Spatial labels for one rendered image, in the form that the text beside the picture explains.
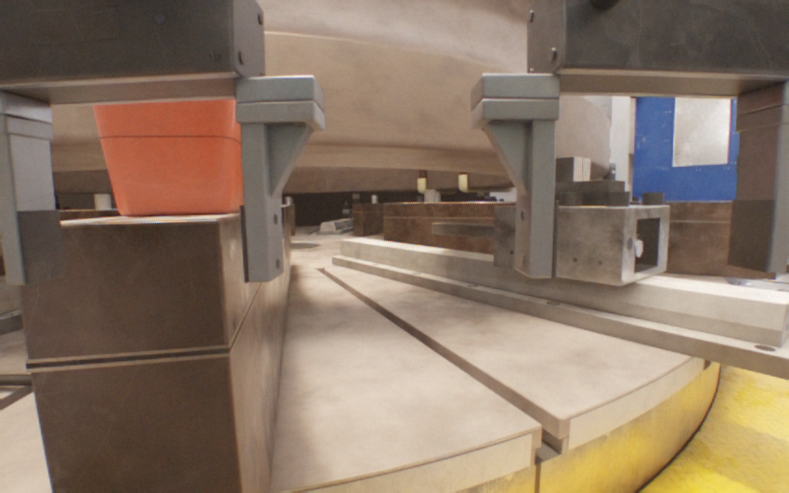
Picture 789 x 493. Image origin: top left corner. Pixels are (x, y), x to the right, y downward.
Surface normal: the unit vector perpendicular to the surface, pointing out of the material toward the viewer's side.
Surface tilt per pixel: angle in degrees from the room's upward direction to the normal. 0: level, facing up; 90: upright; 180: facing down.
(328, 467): 0
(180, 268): 90
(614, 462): 90
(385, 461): 0
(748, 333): 90
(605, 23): 90
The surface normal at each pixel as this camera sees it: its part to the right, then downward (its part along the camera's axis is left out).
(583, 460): 0.45, 0.10
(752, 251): -1.00, 0.01
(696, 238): -0.51, 0.11
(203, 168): 0.22, 0.22
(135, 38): 0.01, 0.11
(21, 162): 1.00, -0.02
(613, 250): -0.80, 0.08
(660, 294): -0.77, -0.24
